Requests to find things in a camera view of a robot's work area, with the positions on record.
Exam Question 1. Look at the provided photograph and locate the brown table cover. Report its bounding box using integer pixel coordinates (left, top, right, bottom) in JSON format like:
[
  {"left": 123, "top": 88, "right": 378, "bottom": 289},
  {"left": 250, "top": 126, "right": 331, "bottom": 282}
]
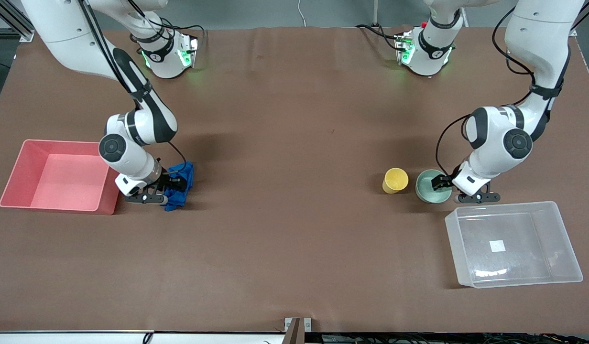
[{"left": 0, "top": 26, "right": 589, "bottom": 334}]

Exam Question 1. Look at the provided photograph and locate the white table edge rail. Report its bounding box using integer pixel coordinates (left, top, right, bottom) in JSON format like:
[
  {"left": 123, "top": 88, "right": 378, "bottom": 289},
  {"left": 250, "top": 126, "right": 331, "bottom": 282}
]
[{"left": 0, "top": 330, "right": 288, "bottom": 344}]

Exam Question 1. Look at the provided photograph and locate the black right base cable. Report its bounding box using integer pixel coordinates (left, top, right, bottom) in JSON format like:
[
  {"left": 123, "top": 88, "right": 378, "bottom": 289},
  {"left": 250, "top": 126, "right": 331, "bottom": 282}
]
[{"left": 160, "top": 19, "right": 207, "bottom": 48}]

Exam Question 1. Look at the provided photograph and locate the blue cloth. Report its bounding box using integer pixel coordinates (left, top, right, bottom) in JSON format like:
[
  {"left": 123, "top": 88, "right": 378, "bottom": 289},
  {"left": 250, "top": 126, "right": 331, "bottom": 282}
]
[{"left": 163, "top": 161, "right": 196, "bottom": 212}]

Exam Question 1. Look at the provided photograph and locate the black left base cable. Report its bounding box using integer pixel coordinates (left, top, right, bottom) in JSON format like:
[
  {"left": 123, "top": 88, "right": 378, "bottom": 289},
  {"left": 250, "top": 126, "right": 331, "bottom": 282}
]
[{"left": 355, "top": 23, "right": 401, "bottom": 51}]

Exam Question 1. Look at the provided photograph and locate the metal bracket with post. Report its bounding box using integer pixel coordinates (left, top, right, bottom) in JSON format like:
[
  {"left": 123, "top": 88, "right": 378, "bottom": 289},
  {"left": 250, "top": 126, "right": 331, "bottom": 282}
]
[{"left": 284, "top": 317, "right": 312, "bottom": 344}]

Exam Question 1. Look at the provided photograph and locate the green bowl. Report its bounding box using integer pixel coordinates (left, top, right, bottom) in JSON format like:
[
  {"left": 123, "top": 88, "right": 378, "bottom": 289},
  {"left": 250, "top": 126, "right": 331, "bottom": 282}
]
[{"left": 415, "top": 170, "right": 453, "bottom": 204}]

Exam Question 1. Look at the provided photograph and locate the pink plastic bin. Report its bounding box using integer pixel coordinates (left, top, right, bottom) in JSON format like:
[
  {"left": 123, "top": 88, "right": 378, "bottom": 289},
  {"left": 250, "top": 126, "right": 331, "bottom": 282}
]
[{"left": 0, "top": 139, "right": 121, "bottom": 215}]

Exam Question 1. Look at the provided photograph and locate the yellow cup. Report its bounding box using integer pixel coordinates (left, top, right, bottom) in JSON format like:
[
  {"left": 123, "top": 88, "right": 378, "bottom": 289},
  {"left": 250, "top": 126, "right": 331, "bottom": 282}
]
[{"left": 382, "top": 168, "right": 409, "bottom": 194}]

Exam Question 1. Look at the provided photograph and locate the aluminium frame profile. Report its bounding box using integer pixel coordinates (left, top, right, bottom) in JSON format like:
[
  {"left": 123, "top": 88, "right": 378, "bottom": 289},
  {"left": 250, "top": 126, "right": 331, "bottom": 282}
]
[{"left": 0, "top": 0, "right": 35, "bottom": 43}]

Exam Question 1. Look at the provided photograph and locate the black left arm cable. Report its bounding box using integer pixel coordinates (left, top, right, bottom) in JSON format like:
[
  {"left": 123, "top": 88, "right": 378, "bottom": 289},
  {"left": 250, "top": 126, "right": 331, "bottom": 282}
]
[{"left": 436, "top": 5, "right": 587, "bottom": 178}]

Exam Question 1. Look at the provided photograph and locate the clear plastic box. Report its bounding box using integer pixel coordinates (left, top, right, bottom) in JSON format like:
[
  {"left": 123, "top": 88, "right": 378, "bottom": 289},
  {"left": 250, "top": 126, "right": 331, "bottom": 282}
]
[{"left": 445, "top": 201, "right": 584, "bottom": 289}]

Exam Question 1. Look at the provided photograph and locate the black base cable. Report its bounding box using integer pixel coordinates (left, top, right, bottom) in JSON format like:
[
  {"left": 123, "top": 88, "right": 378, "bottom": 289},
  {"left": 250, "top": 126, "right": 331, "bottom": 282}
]
[
  {"left": 355, "top": 23, "right": 401, "bottom": 51},
  {"left": 160, "top": 19, "right": 207, "bottom": 48}
]

